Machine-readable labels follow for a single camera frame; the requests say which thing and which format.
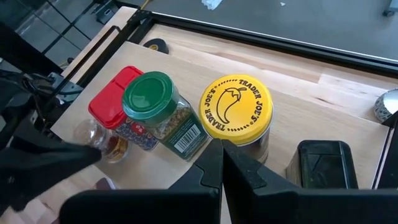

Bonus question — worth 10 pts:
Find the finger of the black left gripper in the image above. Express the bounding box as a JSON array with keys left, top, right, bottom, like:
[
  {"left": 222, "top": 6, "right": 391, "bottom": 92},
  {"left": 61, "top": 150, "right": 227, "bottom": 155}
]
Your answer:
[{"left": 0, "top": 141, "right": 102, "bottom": 215}]

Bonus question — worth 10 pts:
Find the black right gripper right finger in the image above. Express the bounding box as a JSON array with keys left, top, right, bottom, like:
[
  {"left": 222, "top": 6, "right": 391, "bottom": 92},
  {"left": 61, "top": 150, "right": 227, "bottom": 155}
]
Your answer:
[{"left": 222, "top": 139, "right": 300, "bottom": 224}]

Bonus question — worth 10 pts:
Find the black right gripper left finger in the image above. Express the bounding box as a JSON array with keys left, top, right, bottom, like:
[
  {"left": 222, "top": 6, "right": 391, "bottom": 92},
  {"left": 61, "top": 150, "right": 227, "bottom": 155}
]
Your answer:
[{"left": 169, "top": 139, "right": 224, "bottom": 191}]

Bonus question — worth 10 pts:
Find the clear glass spice jar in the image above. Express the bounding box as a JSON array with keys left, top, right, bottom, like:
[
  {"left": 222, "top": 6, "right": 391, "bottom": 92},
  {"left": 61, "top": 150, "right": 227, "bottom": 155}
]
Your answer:
[{"left": 72, "top": 118, "right": 131, "bottom": 164}]

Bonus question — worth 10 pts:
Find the yellow-lid spice jar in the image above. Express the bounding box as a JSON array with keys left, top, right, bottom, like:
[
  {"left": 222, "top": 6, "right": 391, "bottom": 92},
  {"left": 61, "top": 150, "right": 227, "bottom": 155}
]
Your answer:
[{"left": 198, "top": 73, "right": 274, "bottom": 164}]

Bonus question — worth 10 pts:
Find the dark green box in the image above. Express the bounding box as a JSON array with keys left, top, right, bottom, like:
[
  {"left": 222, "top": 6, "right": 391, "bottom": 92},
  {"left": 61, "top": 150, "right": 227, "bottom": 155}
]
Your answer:
[{"left": 285, "top": 139, "right": 359, "bottom": 190}]

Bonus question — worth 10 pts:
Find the red-lid spice jar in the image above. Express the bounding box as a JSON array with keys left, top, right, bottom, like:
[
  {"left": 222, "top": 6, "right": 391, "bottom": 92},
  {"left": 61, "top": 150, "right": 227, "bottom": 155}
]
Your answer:
[{"left": 88, "top": 65, "right": 160, "bottom": 152}]

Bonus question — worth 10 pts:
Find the green-lid spice jar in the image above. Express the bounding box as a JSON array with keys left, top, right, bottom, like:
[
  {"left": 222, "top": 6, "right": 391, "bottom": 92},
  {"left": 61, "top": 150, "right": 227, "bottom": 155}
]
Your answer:
[{"left": 121, "top": 70, "right": 212, "bottom": 162}]

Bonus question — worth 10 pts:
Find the black tape roll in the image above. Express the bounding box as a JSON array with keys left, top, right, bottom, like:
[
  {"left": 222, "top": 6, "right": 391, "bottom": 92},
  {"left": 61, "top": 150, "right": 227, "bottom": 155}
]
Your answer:
[{"left": 142, "top": 37, "right": 170, "bottom": 55}]

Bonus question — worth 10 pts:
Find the speckled metal tin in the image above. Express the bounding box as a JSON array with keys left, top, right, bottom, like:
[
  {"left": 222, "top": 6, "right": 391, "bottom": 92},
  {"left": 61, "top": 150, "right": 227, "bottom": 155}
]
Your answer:
[{"left": 374, "top": 88, "right": 398, "bottom": 124}]

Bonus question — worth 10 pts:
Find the white paper scrap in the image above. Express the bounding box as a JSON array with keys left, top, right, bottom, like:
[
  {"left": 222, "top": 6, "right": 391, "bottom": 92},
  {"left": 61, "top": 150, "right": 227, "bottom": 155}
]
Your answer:
[{"left": 201, "top": 0, "right": 223, "bottom": 11}]

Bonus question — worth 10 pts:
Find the wooden shelf with black frame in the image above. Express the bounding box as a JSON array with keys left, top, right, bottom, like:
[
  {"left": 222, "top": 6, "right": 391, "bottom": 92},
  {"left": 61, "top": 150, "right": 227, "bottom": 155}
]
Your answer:
[{"left": 40, "top": 25, "right": 398, "bottom": 190}]

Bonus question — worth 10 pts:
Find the black table edge rail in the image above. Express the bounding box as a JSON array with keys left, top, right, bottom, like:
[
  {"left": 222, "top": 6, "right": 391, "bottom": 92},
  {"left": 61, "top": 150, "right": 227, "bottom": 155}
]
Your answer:
[{"left": 127, "top": 9, "right": 398, "bottom": 75}]

